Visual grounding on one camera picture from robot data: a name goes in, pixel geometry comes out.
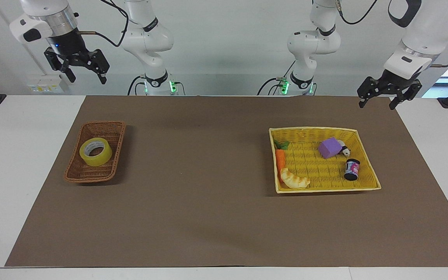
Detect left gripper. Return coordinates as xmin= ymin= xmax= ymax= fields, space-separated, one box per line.
xmin=357 ymin=69 xmax=422 ymax=110

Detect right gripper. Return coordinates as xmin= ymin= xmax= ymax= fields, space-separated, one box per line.
xmin=44 ymin=28 xmax=110 ymax=85

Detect yellow tape roll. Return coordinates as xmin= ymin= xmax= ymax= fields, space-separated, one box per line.
xmin=79 ymin=137 xmax=113 ymax=167

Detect yellow plastic basket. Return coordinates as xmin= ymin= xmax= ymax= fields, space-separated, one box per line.
xmin=268 ymin=126 xmax=382 ymax=194

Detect brown wicker basket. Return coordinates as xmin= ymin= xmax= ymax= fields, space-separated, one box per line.
xmin=63 ymin=121 xmax=127 ymax=184

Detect purple block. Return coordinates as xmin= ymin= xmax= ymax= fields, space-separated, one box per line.
xmin=318 ymin=137 xmax=343 ymax=159

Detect small black can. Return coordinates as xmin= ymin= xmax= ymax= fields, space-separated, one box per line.
xmin=343 ymin=158 xmax=361 ymax=182

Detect orange toy carrot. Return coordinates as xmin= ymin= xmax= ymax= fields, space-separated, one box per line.
xmin=273 ymin=139 xmax=290 ymax=184

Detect toy croissant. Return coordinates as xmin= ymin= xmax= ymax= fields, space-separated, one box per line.
xmin=280 ymin=167 xmax=311 ymax=190

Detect white wall socket box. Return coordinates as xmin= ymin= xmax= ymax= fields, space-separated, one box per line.
xmin=26 ymin=75 xmax=63 ymax=94

